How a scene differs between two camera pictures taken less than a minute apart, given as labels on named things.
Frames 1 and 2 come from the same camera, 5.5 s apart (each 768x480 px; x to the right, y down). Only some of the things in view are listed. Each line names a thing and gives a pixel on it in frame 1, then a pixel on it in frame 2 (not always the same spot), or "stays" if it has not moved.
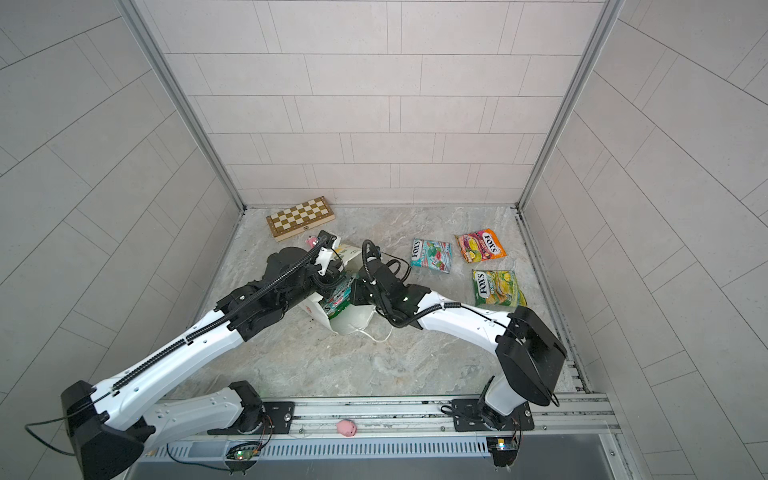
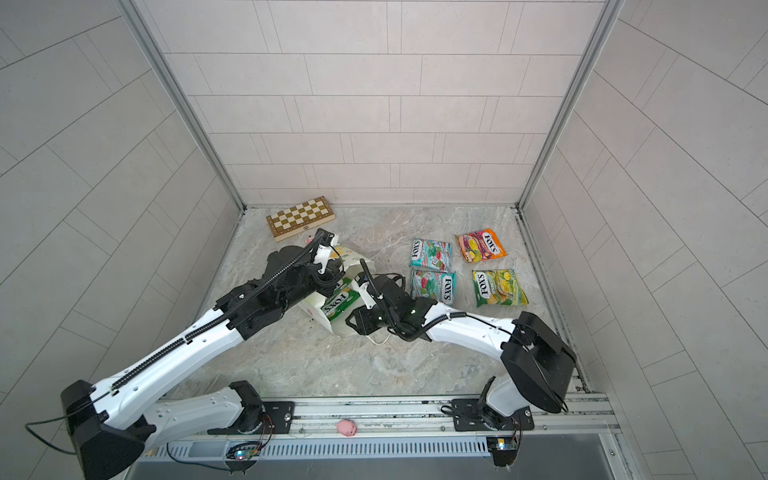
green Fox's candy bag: (496, 288) stays
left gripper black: (330, 279) stays
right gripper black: (357, 293) to (363, 325)
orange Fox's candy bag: (481, 246) stays
